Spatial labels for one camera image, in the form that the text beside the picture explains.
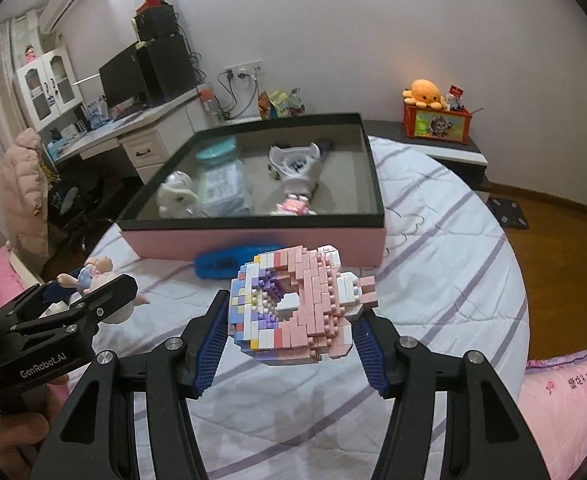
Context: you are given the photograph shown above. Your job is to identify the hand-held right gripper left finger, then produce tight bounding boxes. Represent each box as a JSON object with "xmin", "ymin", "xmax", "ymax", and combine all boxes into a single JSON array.
[{"xmin": 29, "ymin": 289, "xmax": 231, "ymax": 480}]

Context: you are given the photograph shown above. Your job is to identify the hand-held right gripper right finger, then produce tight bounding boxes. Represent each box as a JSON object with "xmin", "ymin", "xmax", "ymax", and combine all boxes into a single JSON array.
[{"xmin": 348, "ymin": 307, "xmax": 557, "ymax": 480}]

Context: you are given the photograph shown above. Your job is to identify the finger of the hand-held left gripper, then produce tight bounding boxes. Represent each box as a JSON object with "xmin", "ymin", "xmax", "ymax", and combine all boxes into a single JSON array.
[
  {"xmin": 0, "ymin": 282, "xmax": 69, "ymax": 317},
  {"xmin": 10, "ymin": 275, "xmax": 139, "ymax": 335}
]

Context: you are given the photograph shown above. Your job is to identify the small doll figurine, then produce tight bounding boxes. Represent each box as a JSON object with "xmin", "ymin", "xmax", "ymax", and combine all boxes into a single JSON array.
[{"xmin": 57, "ymin": 256, "xmax": 151, "ymax": 323}]

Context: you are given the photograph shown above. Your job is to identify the pink brick model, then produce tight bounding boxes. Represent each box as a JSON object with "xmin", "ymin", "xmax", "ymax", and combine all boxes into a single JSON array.
[{"xmin": 228, "ymin": 245, "xmax": 378, "ymax": 363}]

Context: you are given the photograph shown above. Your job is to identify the pink storage box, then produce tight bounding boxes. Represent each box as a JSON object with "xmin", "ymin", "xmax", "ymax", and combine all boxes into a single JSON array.
[{"xmin": 117, "ymin": 112, "xmax": 385, "ymax": 268}]

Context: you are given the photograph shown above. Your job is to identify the clear plastic container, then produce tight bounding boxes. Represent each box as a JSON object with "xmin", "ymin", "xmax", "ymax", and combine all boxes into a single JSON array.
[{"xmin": 196, "ymin": 137, "xmax": 254, "ymax": 217}]

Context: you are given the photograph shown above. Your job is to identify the person's left hand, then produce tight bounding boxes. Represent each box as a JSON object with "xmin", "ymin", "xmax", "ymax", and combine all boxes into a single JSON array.
[{"xmin": 0, "ymin": 385, "xmax": 69, "ymax": 466}]

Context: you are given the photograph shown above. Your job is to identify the dark office chair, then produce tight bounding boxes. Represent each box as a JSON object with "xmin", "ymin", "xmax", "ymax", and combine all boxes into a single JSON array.
[{"xmin": 48, "ymin": 170, "xmax": 139, "ymax": 256}]

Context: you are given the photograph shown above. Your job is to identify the pink padded jacket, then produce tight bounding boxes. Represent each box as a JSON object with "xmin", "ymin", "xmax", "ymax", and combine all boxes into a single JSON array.
[{"xmin": 0, "ymin": 127, "xmax": 49, "ymax": 246}]

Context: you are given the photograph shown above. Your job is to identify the white plush toy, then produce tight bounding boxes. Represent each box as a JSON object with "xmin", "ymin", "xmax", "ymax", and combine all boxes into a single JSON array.
[{"xmin": 157, "ymin": 171, "xmax": 199, "ymax": 218}]

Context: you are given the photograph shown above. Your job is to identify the white desk drawer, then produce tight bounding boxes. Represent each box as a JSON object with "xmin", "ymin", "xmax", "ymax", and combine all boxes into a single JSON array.
[{"xmin": 123, "ymin": 132, "xmax": 166, "ymax": 166}]

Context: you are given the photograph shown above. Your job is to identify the pink toy figure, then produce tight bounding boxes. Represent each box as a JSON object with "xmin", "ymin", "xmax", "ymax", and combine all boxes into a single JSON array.
[{"xmin": 270, "ymin": 195, "xmax": 317, "ymax": 217}]

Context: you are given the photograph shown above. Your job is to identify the blue white boxes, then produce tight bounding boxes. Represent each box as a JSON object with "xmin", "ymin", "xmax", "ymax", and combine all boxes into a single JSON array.
[{"xmin": 86, "ymin": 100, "xmax": 109, "ymax": 128}]

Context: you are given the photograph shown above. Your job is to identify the white desk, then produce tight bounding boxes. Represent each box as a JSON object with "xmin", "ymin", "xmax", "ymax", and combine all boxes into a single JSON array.
[{"xmin": 43, "ymin": 92, "xmax": 209, "ymax": 186}]

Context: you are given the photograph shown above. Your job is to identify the black bathroom scale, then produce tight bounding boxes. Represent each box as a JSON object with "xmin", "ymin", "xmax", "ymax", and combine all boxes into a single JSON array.
[{"xmin": 488, "ymin": 197, "xmax": 529, "ymax": 231}]

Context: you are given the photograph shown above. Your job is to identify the pink bedsheet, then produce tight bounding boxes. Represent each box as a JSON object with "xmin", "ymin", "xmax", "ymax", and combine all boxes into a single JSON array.
[{"xmin": 516, "ymin": 325, "xmax": 587, "ymax": 480}]

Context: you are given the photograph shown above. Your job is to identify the white toy with black print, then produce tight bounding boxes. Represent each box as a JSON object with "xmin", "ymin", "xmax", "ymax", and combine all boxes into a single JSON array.
[{"xmin": 268, "ymin": 141, "xmax": 324, "ymax": 196}]

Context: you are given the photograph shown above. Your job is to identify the white glass-door cabinet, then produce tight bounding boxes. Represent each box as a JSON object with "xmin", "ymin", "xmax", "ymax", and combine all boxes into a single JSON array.
[{"xmin": 13, "ymin": 45, "xmax": 84, "ymax": 133}]

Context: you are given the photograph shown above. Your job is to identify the low white and black bench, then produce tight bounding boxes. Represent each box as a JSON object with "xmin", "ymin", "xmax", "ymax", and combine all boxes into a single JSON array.
[{"xmin": 363, "ymin": 120, "xmax": 489, "ymax": 191}]

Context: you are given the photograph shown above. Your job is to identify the water bottle with orange cap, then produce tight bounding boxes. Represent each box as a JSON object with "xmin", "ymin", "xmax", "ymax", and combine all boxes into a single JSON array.
[{"xmin": 199, "ymin": 87, "xmax": 221, "ymax": 121}]

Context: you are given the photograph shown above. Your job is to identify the black computer monitor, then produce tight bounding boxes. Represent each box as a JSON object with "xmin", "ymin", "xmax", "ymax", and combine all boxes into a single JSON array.
[{"xmin": 98, "ymin": 42, "xmax": 149, "ymax": 108}]

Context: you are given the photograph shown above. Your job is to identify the red printed crate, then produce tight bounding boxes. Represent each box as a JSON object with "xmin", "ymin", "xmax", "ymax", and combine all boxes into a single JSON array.
[{"xmin": 404, "ymin": 104, "xmax": 474, "ymax": 147}]

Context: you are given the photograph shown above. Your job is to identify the black computer tower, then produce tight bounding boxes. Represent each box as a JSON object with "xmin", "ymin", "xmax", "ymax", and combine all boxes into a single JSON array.
[{"xmin": 136, "ymin": 34, "xmax": 197, "ymax": 103}]

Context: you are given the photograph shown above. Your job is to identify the blue green snack bag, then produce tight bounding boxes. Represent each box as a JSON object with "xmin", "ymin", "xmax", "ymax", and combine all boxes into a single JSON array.
[{"xmin": 268, "ymin": 91, "xmax": 294, "ymax": 118}]

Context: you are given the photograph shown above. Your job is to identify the orange octopus plush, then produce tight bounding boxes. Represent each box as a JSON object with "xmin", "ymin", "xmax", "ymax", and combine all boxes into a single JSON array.
[{"xmin": 402, "ymin": 78, "xmax": 449, "ymax": 110}]

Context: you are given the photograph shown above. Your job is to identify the black box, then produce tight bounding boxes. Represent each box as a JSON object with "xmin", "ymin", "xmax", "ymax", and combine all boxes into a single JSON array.
[{"xmin": 134, "ymin": 4, "xmax": 179, "ymax": 43}]

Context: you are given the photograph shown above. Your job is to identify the black power cables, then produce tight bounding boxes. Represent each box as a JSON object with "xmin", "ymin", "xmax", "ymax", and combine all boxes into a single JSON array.
[{"xmin": 216, "ymin": 71, "xmax": 259, "ymax": 120}]

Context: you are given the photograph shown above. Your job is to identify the white wall power outlet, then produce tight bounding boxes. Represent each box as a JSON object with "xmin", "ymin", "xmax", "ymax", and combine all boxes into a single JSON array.
[{"xmin": 223, "ymin": 60, "xmax": 263, "ymax": 78}]

